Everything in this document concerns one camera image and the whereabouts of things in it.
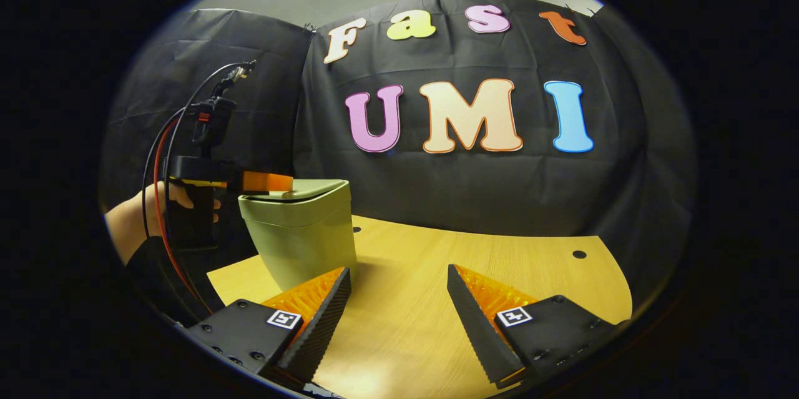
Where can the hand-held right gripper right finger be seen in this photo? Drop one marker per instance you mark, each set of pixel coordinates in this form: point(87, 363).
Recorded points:
point(477, 327)

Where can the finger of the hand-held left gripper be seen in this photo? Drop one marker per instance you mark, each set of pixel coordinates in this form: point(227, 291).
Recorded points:
point(268, 182)

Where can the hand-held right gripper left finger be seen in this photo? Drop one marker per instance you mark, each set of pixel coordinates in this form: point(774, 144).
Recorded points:
point(318, 324)

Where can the green desktop garbage bin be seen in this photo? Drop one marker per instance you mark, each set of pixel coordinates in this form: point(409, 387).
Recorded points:
point(306, 230)

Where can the wooden desktop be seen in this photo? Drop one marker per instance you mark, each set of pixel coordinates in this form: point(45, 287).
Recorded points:
point(424, 280)

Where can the black backdrop cloth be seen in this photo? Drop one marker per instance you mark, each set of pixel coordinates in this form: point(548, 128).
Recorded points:
point(449, 193)

